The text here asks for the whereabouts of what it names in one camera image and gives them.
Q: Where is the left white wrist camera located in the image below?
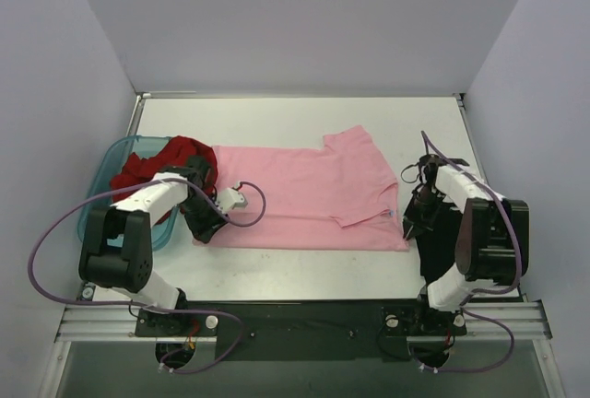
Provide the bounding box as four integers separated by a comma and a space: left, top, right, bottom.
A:
215, 187, 248, 214

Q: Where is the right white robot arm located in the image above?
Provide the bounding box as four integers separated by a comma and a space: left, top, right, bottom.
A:
403, 154, 530, 333

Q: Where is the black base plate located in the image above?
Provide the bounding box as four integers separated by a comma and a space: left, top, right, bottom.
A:
135, 299, 466, 361

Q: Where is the teal plastic bin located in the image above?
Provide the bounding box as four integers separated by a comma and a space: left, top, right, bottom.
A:
76, 135, 179, 252

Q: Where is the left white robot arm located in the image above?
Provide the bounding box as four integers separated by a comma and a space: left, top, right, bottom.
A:
78, 156, 226, 335

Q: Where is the pink t shirt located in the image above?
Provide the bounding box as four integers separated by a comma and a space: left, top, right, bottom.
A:
209, 125, 408, 252

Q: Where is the black folded t shirt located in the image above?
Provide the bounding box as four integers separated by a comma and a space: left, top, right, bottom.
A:
415, 203, 462, 284

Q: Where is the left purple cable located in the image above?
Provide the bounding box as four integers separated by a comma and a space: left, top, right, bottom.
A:
27, 179, 267, 375

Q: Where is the red t shirt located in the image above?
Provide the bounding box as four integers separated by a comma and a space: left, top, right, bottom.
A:
110, 135, 218, 199

